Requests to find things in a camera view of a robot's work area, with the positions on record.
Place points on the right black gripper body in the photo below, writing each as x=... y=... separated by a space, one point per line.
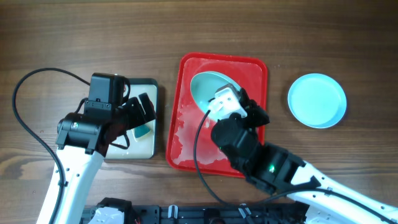
x=255 y=117

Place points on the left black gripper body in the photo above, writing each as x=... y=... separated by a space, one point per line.
x=130 y=114

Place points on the green yellow sponge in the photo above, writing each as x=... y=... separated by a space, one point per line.
x=141 y=131

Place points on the pale green plate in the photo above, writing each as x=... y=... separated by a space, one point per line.
x=204 y=85

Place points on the light blue plate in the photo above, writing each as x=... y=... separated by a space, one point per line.
x=317 y=101

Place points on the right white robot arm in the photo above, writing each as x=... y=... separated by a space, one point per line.
x=277 y=171

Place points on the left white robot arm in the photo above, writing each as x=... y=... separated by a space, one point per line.
x=105 y=130

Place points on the black tray with soapy water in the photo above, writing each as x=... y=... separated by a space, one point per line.
x=143 y=148

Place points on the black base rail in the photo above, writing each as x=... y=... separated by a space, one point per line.
x=114 y=210

